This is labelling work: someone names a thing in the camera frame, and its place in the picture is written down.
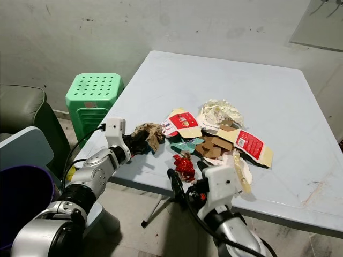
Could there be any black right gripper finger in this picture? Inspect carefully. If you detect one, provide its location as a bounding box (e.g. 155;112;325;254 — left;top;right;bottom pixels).
196;159;213;182
167;168;193;207

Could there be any brown paper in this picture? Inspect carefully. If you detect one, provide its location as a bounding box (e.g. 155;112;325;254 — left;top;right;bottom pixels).
129;123;165;153

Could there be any purple rubbish bin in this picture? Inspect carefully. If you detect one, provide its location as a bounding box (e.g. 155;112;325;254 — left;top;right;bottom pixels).
0;164;58;252

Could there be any red crumpled wrapper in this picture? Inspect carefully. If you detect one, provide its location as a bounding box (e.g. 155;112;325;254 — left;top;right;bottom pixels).
172;153;197;183

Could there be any brown cardboard piece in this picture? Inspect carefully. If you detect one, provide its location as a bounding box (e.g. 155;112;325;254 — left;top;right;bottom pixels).
195;135;236;159

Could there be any teal paper wrapper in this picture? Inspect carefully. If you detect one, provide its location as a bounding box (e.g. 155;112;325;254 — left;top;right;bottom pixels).
170;137;205;155

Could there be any metal table leg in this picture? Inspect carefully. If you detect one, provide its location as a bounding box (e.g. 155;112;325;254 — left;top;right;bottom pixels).
140;194;167;229

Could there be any small red and cream carton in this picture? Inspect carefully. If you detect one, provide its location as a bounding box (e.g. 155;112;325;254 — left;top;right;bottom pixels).
161;108;204;139

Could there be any large red and cream carton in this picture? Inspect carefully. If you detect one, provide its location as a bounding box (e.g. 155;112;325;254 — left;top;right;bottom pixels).
217;125;274;170

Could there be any green plastic stool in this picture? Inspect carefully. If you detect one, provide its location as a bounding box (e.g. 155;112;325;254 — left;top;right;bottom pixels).
65;73;125;146

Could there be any white crumpled plastic bag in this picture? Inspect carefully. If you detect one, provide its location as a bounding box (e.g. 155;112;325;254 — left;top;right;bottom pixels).
197;98;245;129

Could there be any yellow cloth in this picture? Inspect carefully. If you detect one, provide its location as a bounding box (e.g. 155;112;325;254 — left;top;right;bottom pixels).
65;165;79;182

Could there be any grey-blue plastic chair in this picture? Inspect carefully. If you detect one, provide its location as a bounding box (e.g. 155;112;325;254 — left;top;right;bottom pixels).
0;126;55;172

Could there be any dark green sofa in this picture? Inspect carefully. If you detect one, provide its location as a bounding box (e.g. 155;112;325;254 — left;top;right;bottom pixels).
0;84;72;168

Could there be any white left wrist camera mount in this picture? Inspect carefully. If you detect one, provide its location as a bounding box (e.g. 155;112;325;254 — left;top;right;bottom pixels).
104;117;132;161

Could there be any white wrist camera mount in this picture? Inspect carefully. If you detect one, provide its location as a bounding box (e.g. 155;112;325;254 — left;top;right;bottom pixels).
104;117;132;161
203;163;240;220

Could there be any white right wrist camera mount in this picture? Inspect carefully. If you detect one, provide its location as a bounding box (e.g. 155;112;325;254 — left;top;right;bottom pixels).
203;163;240;220

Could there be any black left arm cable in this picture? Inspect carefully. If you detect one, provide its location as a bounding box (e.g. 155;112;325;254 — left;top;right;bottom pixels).
63;123;107;193

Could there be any grey wall panel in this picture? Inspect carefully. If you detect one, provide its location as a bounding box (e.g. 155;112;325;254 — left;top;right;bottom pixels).
289;0;343;52

